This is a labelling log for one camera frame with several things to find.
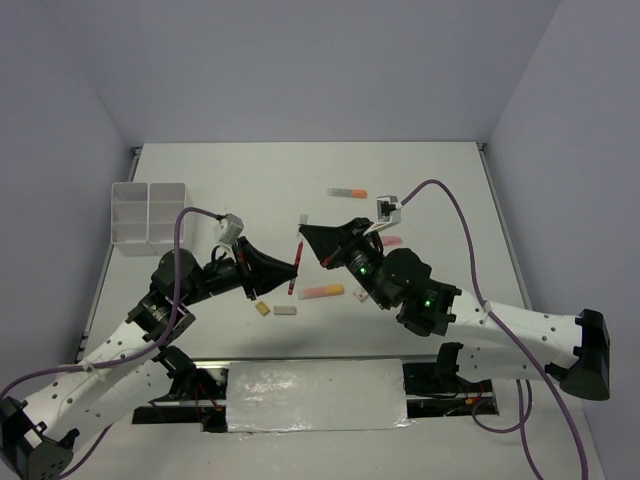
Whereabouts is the white compartment box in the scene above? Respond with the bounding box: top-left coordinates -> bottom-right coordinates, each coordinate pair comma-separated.
110,182 -> 148,248
147,183 -> 191,255

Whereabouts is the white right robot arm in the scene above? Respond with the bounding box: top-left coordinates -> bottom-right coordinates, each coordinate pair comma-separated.
299,218 -> 611,401

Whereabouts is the grey eraser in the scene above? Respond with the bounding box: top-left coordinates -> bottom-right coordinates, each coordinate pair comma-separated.
273,306 -> 297,316

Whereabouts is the pink orange highlighter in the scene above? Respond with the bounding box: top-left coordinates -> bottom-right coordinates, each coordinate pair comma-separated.
297,284 -> 345,300

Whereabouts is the white taped cover panel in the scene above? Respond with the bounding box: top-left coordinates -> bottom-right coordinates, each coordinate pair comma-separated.
226,359 -> 410,433

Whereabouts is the white compartment box left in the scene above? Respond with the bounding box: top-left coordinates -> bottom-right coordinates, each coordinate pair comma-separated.
110,182 -> 148,248

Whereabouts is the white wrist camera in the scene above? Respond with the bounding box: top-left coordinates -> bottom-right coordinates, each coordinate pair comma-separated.
364,195 -> 402,235
213,213 -> 244,247

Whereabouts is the orange grey utility knife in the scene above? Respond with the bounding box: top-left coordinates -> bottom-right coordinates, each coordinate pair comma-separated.
326,188 -> 368,199

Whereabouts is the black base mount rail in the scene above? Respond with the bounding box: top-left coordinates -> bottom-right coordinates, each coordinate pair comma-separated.
132,359 -> 498,434

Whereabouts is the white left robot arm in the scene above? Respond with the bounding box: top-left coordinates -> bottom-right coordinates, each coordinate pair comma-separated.
1,238 -> 297,479

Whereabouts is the red pen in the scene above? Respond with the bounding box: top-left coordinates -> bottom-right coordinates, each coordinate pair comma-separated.
287,240 -> 304,296

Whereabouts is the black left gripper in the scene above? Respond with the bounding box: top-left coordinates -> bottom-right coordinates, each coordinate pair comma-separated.
180,236 -> 297,306

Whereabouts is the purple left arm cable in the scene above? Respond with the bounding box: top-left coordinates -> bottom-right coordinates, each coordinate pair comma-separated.
0,207 -> 224,480

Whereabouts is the white compartment box right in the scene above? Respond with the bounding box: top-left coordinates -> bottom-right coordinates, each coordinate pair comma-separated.
147,183 -> 191,255

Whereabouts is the yellow eraser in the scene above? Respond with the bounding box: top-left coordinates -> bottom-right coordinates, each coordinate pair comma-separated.
255,301 -> 271,316

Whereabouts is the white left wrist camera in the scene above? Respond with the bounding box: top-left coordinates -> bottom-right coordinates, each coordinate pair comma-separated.
213,213 -> 244,247

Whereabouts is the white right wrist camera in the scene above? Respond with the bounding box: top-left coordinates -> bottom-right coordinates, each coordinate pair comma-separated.
364,195 -> 402,235

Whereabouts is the pink correction tape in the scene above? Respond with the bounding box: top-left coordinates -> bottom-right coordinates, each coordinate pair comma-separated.
381,236 -> 403,247

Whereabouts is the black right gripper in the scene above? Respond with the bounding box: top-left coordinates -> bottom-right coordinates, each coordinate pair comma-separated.
300,217 -> 391,309

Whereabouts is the white red small box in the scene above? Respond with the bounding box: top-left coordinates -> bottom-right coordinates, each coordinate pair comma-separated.
353,288 -> 370,302

